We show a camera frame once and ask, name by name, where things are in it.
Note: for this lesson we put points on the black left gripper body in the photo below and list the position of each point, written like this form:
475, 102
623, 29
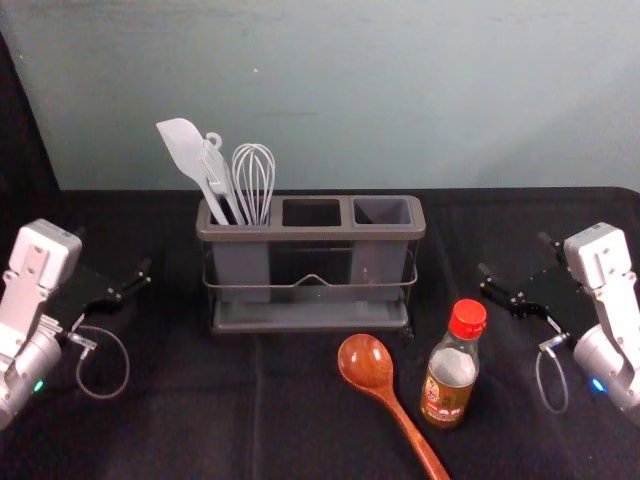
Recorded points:
85, 290

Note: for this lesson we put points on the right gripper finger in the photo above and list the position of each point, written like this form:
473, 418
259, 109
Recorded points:
552, 243
500, 292

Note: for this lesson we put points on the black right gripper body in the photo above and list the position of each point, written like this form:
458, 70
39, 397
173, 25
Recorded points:
555, 295

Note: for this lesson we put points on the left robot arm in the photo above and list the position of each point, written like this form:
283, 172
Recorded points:
25, 280

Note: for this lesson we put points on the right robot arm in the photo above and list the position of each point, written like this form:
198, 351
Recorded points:
607, 280

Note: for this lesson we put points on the clear bottle red cap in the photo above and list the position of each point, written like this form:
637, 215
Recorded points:
450, 380

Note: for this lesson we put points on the grey silicone spatula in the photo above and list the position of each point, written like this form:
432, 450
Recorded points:
180, 140

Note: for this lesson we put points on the grey plastic tongs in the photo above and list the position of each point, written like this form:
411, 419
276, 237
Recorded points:
215, 162

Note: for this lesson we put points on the brown wooden spoon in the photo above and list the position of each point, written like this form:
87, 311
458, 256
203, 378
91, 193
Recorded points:
365, 362

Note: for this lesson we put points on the black table cloth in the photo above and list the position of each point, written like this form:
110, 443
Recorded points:
260, 415

